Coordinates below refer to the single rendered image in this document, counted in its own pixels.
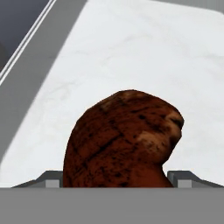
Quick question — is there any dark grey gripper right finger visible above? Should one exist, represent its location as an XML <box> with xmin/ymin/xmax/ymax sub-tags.
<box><xmin>166</xmin><ymin>170</ymin><xmax>224</xmax><ymax>189</ymax></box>

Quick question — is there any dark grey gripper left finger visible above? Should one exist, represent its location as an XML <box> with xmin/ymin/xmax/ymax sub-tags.
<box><xmin>11</xmin><ymin>170</ymin><xmax>64</xmax><ymax>189</ymax></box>

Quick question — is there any brown grilled steak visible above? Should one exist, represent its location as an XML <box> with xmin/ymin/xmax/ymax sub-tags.
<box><xmin>62</xmin><ymin>89</ymin><xmax>185</xmax><ymax>189</ymax></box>

